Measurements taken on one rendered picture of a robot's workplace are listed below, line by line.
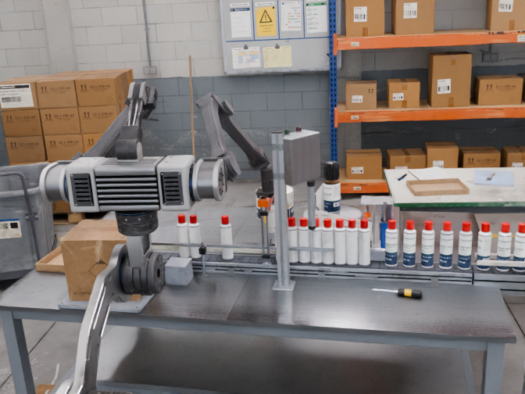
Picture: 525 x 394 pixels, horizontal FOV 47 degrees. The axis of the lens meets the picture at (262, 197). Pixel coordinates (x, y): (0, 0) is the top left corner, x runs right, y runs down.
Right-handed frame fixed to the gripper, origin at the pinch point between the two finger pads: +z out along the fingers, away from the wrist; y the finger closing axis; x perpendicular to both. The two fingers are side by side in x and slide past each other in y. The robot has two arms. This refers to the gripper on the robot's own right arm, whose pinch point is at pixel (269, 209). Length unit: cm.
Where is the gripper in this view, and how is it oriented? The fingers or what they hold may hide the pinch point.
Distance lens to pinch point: 279.3
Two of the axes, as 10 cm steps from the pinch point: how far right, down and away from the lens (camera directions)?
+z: 0.7, 9.4, 3.3
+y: -9.8, 0.0, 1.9
